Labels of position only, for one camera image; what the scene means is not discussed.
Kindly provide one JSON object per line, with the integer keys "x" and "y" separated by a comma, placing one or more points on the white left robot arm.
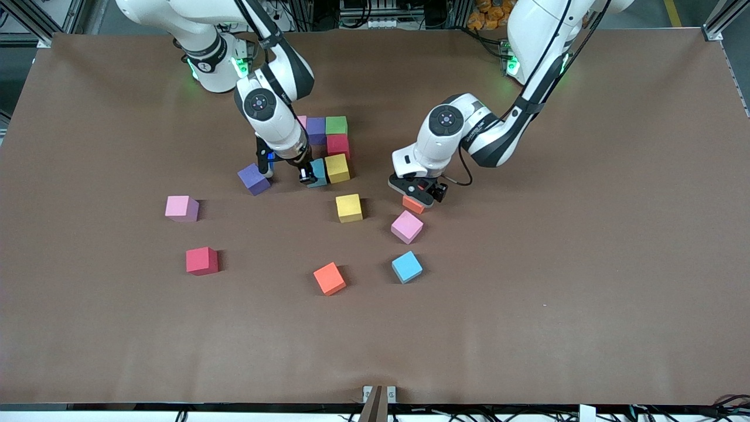
{"x": 439, "y": 140}

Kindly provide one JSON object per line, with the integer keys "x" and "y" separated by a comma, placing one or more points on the grey equipment box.
{"x": 375, "y": 12}

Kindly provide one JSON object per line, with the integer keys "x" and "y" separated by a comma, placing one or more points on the purple foam cube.
{"x": 316, "y": 130}
{"x": 254, "y": 180}

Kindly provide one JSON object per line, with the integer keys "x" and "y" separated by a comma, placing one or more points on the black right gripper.
{"x": 299, "y": 163}

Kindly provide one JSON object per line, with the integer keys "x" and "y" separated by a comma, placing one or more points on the green foam cube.
{"x": 336, "y": 125}

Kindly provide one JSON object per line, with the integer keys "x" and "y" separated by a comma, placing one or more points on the pink foam cube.
{"x": 181, "y": 208}
{"x": 407, "y": 227}
{"x": 302, "y": 122}

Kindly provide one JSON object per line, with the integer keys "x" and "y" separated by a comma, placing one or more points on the brown wooden stick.
{"x": 375, "y": 407}

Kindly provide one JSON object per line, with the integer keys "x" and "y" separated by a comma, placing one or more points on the brown paper table cover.
{"x": 527, "y": 322}

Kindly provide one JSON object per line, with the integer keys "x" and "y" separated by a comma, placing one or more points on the orange foam cube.
{"x": 413, "y": 206}
{"x": 329, "y": 278}

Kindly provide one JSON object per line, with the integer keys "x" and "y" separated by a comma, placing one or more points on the aluminium frame profile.
{"x": 41, "y": 20}
{"x": 716, "y": 24}

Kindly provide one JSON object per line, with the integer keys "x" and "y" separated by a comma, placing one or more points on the white power strip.
{"x": 281, "y": 23}

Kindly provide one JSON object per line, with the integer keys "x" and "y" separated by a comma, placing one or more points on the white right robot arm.
{"x": 275, "y": 123}

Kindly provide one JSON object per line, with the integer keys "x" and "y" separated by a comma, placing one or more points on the small metal bracket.
{"x": 367, "y": 392}

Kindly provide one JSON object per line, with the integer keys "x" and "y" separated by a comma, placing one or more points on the blue foam cube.
{"x": 320, "y": 173}
{"x": 406, "y": 266}

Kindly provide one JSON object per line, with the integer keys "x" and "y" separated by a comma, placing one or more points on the yellow foam cube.
{"x": 337, "y": 169}
{"x": 349, "y": 208}

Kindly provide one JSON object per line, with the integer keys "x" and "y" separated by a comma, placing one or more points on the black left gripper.
{"x": 437, "y": 189}

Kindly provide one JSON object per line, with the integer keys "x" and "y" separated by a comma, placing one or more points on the orange snack packets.
{"x": 489, "y": 14}

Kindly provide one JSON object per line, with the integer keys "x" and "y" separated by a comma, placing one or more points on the red foam cube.
{"x": 201, "y": 261}
{"x": 338, "y": 145}

